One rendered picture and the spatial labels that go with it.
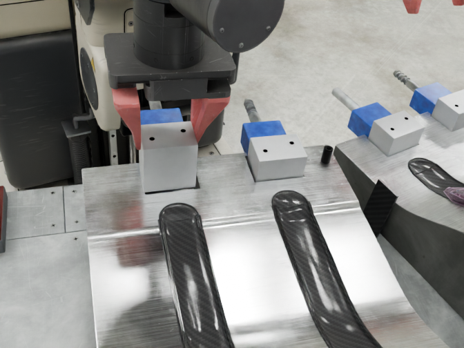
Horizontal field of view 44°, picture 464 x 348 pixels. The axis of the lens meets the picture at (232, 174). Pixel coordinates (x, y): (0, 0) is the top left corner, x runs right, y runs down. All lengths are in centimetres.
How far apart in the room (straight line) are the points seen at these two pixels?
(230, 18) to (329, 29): 237
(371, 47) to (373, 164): 200
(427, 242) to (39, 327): 39
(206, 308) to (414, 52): 231
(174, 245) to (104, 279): 7
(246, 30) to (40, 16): 80
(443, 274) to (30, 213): 44
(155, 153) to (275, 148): 12
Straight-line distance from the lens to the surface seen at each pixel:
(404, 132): 69
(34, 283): 61
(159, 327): 47
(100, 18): 88
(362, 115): 72
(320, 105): 222
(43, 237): 64
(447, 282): 63
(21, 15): 115
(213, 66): 47
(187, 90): 47
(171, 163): 53
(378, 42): 271
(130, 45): 49
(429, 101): 78
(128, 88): 49
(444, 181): 70
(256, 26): 39
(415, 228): 63
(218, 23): 37
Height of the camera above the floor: 128
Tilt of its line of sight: 44 degrees down
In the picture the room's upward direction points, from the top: 7 degrees clockwise
